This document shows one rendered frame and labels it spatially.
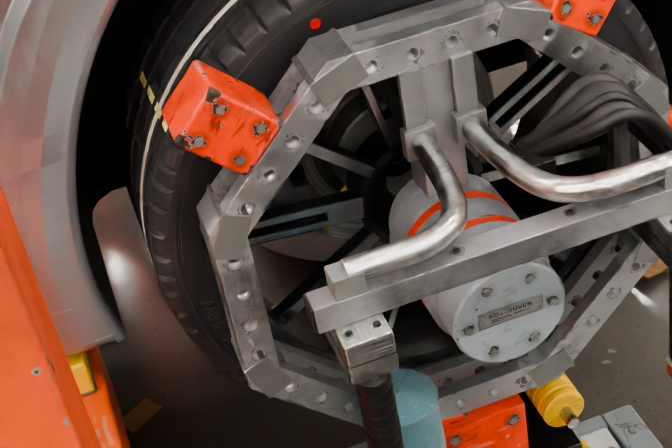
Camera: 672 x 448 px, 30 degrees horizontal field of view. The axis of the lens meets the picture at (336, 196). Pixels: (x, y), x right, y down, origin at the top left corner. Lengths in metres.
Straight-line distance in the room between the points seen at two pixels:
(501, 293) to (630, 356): 1.22
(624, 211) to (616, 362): 1.26
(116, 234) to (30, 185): 1.66
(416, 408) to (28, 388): 0.59
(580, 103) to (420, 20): 0.19
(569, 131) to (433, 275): 0.22
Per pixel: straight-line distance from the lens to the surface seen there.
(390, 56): 1.28
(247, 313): 1.39
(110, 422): 1.57
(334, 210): 1.48
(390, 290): 1.18
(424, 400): 1.40
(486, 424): 1.62
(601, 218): 1.24
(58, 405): 0.92
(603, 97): 1.29
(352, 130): 1.55
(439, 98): 1.33
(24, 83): 1.36
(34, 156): 1.40
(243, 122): 1.26
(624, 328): 2.57
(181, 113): 1.27
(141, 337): 2.75
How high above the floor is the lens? 1.73
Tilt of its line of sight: 35 degrees down
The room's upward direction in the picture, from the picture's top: 11 degrees counter-clockwise
